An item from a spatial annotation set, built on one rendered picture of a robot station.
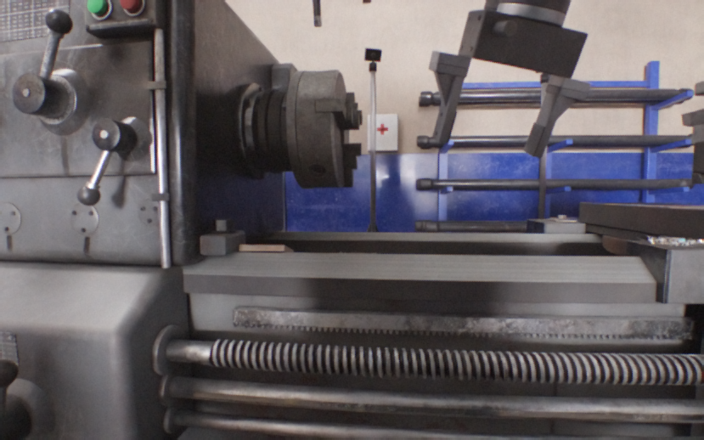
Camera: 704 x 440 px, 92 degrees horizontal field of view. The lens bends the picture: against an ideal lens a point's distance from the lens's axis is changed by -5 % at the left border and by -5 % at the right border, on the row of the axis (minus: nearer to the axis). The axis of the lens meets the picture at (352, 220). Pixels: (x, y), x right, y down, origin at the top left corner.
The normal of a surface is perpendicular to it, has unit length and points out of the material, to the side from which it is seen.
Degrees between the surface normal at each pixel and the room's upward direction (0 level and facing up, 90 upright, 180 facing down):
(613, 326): 90
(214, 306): 90
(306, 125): 96
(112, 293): 32
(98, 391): 90
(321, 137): 104
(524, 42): 113
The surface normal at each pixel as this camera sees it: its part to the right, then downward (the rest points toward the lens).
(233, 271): -0.07, -0.77
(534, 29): 0.09, 0.47
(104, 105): -0.11, 0.07
